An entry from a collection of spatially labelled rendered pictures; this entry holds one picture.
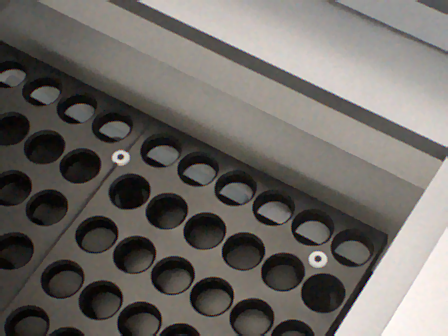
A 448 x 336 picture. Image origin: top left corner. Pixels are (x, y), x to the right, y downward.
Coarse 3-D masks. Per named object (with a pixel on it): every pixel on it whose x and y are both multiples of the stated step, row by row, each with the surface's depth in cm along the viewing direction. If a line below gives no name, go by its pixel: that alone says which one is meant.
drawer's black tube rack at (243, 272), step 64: (0, 128) 41; (64, 128) 41; (0, 192) 43; (64, 192) 39; (128, 192) 41; (0, 256) 42; (64, 256) 38; (128, 256) 42; (192, 256) 38; (256, 256) 41; (320, 256) 38; (0, 320) 37; (64, 320) 37; (128, 320) 40; (192, 320) 37; (256, 320) 40; (320, 320) 37
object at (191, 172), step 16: (16, 80) 48; (32, 96) 48; (48, 96) 48; (80, 112) 47; (112, 128) 47; (160, 160) 46; (192, 176) 46; (208, 176) 46; (224, 192) 45; (240, 192) 45
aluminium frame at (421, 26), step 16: (336, 0) 37; (352, 0) 37; (368, 0) 36; (384, 0) 36; (400, 0) 35; (416, 0) 35; (432, 0) 35; (384, 16) 36; (400, 16) 36; (416, 16) 35; (432, 16) 35; (416, 32) 36; (432, 32) 36
